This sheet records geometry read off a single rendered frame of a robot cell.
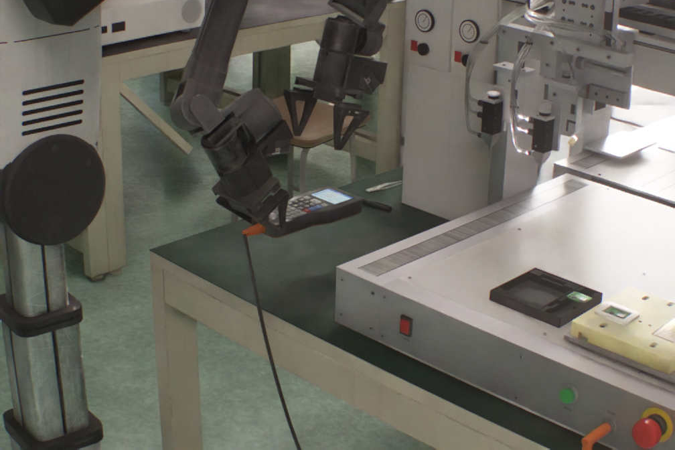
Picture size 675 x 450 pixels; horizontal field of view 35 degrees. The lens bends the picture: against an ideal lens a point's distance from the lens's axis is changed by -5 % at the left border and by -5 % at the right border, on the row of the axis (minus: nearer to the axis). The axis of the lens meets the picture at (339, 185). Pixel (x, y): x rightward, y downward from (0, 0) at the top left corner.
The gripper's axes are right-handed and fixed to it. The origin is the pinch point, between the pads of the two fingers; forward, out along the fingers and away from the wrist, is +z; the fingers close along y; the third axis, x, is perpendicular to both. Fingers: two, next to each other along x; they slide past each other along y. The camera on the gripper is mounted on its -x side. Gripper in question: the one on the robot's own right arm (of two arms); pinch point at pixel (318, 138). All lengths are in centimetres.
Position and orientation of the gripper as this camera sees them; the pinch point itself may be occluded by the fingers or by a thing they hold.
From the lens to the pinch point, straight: 182.9
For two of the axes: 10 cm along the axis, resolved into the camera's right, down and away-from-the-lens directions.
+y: -7.0, -2.7, 6.6
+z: -2.1, 9.6, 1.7
